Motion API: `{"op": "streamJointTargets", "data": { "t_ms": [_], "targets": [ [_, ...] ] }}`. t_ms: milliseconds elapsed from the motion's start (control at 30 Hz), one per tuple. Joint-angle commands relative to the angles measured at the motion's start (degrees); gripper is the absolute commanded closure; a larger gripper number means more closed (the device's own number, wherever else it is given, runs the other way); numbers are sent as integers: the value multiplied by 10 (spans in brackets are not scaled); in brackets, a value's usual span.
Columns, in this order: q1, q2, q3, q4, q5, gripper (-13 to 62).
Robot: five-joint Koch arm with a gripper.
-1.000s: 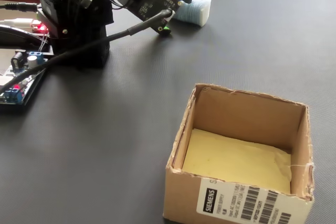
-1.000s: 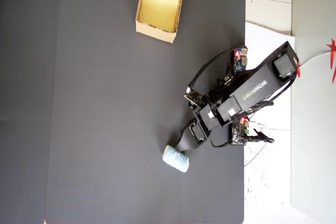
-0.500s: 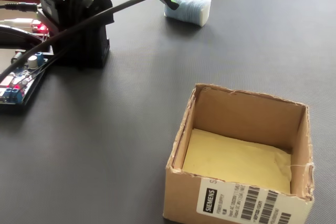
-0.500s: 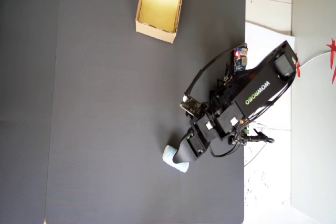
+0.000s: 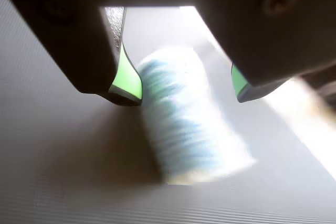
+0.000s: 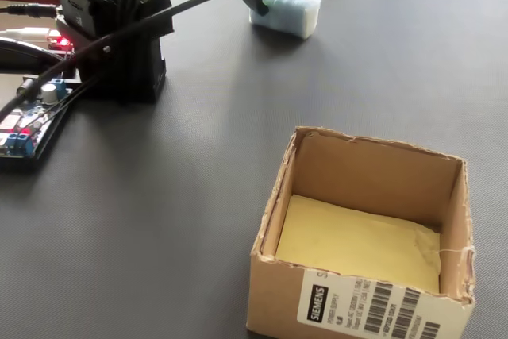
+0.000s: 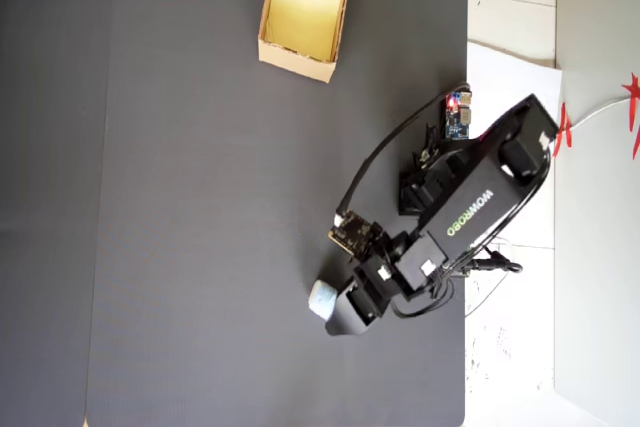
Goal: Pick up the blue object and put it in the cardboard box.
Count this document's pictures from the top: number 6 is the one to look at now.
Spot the blue white sponge block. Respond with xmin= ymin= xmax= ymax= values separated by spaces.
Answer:
xmin=248 ymin=0 xmax=321 ymax=40

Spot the black robot arm with base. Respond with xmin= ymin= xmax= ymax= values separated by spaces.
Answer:
xmin=55 ymin=0 xmax=176 ymax=105

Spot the yellow sheet box liner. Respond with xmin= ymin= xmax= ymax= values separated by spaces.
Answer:
xmin=275 ymin=195 xmax=442 ymax=295

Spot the open cardboard box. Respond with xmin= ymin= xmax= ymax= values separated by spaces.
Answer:
xmin=245 ymin=125 xmax=476 ymax=339

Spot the small board with red LED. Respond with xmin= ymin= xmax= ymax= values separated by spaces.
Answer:
xmin=46 ymin=35 xmax=76 ymax=51

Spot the black barrel power plug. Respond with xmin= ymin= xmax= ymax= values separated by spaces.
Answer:
xmin=0 ymin=2 xmax=60 ymax=19

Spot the black curved glossy plate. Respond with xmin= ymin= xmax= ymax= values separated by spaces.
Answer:
xmin=0 ymin=36 xmax=67 ymax=76

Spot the black textured table mat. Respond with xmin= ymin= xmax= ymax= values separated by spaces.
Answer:
xmin=0 ymin=0 xmax=508 ymax=339

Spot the blue controller circuit board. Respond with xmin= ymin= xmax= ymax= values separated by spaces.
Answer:
xmin=0 ymin=76 xmax=75 ymax=157

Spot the electronics circuit board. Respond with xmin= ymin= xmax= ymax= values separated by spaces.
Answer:
xmin=0 ymin=75 xmax=87 ymax=175

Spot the white Siemens barcode label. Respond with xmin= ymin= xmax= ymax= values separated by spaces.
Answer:
xmin=297 ymin=268 xmax=444 ymax=339

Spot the thick black camera cable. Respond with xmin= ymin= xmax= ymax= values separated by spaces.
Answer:
xmin=0 ymin=0 xmax=309 ymax=125

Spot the white USB cable plug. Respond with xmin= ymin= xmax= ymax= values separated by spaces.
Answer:
xmin=0 ymin=26 xmax=55 ymax=41

